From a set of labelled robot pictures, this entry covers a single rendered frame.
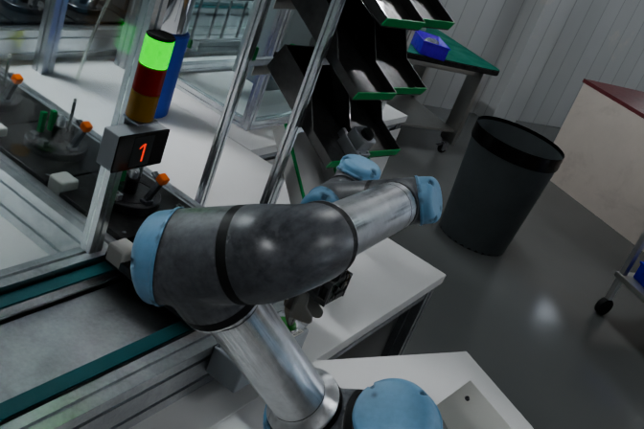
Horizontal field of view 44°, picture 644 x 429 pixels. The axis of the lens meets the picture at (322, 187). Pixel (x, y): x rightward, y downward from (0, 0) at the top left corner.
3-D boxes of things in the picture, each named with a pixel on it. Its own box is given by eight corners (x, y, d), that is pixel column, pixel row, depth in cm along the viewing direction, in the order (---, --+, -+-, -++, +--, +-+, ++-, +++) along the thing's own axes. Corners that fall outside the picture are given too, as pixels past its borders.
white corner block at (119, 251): (136, 265, 154) (142, 248, 152) (119, 271, 150) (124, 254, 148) (120, 253, 156) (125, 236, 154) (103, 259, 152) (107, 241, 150)
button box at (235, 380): (300, 352, 155) (310, 328, 153) (233, 395, 138) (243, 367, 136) (273, 333, 158) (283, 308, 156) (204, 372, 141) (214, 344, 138)
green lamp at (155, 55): (173, 69, 136) (181, 43, 134) (152, 71, 132) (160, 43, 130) (153, 57, 138) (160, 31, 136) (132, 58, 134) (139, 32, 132)
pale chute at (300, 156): (340, 243, 183) (354, 239, 180) (301, 251, 174) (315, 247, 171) (311, 127, 186) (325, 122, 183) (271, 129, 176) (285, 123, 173)
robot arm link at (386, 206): (310, 207, 81) (441, 159, 125) (218, 213, 85) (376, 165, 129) (323, 318, 82) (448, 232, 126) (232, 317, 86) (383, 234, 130)
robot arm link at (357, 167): (333, 157, 133) (352, 146, 140) (311, 213, 137) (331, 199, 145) (374, 178, 131) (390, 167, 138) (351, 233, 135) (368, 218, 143)
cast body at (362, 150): (362, 162, 176) (382, 144, 172) (350, 164, 172) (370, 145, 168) (344, 132, 178) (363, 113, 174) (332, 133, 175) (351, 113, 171)
